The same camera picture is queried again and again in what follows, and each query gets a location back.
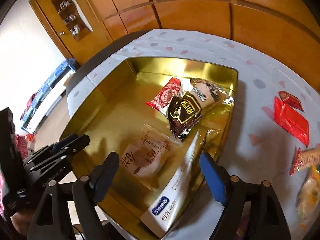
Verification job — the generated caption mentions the beige pastry packet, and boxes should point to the beige pastry packet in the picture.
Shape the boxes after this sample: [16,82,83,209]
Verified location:
[120,124,182,190]

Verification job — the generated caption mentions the gold metal tin box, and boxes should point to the gold metal tin box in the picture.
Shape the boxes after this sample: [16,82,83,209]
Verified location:
[61,57,238,239]

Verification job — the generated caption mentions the wooden shelf cabinet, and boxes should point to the wooden shelf cabinet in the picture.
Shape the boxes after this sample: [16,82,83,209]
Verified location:
[29,0,113,65]

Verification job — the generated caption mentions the bright red snack packet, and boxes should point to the bright red snack packet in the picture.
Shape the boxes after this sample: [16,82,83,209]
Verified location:
[274,96,310,147]

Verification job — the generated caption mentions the patterned white tablecloth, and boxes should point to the patterned white tablecloth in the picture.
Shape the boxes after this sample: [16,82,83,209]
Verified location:
[67,29,319,239]

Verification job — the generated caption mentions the blue storage bins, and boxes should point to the blue storage bins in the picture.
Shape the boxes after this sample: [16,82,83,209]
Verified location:
[21,58,79,133]

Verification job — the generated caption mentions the puffed rice bar packet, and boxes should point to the puffed rice bar packet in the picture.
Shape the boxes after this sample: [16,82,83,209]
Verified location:
[289,148,320,176]

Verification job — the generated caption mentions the person left hand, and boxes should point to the person left hand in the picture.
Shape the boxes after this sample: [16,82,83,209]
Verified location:
[11,209,35,236]

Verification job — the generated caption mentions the small dark red packet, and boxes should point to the small dark red packet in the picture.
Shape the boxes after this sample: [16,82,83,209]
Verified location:
[278,90,304,112]

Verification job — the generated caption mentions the yellow nut snack bag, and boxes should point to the yellow nut snack bag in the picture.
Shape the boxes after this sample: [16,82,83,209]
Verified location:
[297,164,319,229]

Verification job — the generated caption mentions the red white wafer packet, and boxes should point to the red white wafer packet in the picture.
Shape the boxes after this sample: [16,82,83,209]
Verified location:
[145,77,181,114]

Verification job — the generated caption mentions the white milk powder sachet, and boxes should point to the white milk powder sachet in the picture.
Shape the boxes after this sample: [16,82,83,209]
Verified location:
[140,131,201,238]

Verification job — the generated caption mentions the brown coffee snack packet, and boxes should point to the brown coffee snack packet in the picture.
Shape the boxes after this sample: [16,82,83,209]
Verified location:
[167,78,234,141]

